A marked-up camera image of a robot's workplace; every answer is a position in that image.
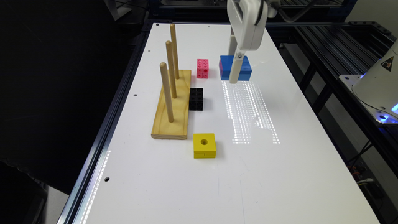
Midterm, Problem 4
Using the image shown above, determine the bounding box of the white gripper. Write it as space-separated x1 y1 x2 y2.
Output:
227 0 277 84

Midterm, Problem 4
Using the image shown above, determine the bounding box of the blue block with hole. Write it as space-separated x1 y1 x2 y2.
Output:
219 55 252 81

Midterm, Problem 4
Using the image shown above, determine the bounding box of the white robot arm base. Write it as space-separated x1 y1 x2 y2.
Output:
339 42 398 125

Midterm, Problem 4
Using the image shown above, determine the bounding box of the pink interlocking cube block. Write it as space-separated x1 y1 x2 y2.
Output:
197 59 209 78

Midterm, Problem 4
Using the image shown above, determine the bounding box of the black interlocking cube block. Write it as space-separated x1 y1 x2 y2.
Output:
189 88 203 111

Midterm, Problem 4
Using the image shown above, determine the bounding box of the yellow block with hole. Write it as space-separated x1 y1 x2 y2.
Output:
193 133 216 159

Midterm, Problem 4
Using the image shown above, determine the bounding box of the rear wooden peg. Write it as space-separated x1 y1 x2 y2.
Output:
170 23 180 80

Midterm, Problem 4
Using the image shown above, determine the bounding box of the wooden peg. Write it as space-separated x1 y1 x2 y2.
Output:
170 23 180 80
165 40 177 98
160 62 174 123

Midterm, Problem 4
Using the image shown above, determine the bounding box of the middle wooden peg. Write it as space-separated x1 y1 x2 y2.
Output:
165 40 177 98

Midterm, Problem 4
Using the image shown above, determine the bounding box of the front wooden peg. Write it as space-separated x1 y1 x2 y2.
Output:
160 62 174 123

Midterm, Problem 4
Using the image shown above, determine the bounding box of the wooden peg board base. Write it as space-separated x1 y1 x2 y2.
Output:
151 70 192 140

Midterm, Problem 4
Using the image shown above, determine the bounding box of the black cable behind gripper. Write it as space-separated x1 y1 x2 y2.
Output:
277 0 321 24

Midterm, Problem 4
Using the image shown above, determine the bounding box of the black aluminium table frame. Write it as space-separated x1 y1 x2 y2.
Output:
59 20 397 223

